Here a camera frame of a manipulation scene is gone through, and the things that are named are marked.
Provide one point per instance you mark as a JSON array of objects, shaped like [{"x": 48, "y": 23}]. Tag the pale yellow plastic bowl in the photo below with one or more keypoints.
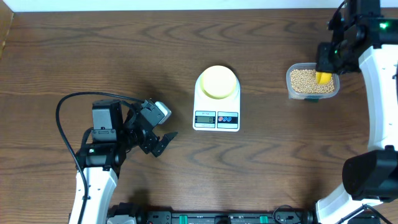
[{"x": 218, "y": 82}]

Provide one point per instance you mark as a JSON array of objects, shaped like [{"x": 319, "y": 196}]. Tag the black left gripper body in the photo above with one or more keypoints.
[{"x": 134, "y": 134}]

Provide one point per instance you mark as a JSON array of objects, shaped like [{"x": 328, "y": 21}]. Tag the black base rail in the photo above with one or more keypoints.
[{"x": 224, "y": 217}]

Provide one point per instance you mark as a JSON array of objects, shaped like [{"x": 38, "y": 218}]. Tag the white digital kitchen scale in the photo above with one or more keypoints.
[{"x": 216, "y": 115}]

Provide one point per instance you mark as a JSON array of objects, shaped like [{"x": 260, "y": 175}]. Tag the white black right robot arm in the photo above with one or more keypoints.
[{"x": 364, "y": 41}]

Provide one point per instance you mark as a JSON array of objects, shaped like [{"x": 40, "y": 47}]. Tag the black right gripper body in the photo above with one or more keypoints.
[{"x": 333, "y": 58}]

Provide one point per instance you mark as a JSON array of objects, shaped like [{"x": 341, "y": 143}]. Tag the yellow plastic measuring scoop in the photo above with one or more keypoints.
[{"x": 323, "y": 78}]

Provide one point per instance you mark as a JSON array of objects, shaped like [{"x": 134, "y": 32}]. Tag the clear plastic container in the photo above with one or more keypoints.
[{"x": 303, "y": 96}]

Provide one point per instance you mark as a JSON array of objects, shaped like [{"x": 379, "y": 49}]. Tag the brown cardboard board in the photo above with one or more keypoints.
[{"x": 6, "y": 17}]

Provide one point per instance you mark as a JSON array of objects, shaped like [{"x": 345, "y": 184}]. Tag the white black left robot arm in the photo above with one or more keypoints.
[{"x": 117, "y": 128}]

